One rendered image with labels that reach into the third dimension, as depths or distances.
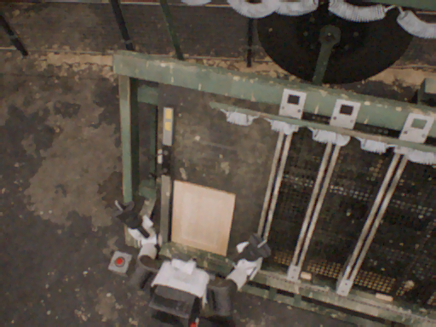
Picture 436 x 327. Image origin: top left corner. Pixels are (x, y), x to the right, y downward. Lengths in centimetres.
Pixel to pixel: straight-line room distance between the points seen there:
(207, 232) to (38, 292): 185
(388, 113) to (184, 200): 122
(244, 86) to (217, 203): 78
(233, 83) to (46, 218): 265
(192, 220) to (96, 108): 239
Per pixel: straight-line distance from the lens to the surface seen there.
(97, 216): 368
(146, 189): 235
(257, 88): 169
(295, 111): 170
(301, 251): 221
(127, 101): 201
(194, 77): 175
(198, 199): 218
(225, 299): 190
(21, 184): 416
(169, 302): 187
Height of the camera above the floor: 323
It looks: 61 degrees down
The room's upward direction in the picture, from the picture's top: 5 degrees counter-clockwise
